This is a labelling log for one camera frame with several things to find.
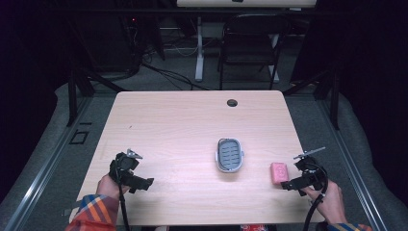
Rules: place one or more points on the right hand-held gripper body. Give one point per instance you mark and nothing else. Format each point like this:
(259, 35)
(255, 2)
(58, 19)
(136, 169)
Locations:
(309, 173)

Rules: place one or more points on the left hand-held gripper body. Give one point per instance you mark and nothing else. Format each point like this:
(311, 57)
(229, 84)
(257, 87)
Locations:
(123, 165)

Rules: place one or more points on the pink soap bar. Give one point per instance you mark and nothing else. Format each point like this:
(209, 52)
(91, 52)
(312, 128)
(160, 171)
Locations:
(279, 173)

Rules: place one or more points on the grey soap dish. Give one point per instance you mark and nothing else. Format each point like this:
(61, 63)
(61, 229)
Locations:
(229, 155)

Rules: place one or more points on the person's left hand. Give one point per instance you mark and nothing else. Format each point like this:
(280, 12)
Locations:
(107, 189)

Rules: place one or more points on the person's right hand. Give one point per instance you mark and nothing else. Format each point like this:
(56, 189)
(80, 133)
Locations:
(327, 205)

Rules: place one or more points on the red patterned cloth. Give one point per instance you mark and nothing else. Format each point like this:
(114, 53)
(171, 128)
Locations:
(253, 227)

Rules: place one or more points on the white desk with legs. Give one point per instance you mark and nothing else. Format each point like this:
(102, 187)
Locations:
(199, 57)

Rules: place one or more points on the black folding chair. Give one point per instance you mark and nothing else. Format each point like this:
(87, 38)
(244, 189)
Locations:
(250, 48)

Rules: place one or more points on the aluminium floor rail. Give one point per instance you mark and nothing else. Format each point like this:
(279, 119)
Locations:
(352, 166)
(41, 173)

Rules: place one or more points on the black metal frame stand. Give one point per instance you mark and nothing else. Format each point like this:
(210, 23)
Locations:
(72, 96)
(334, 96)

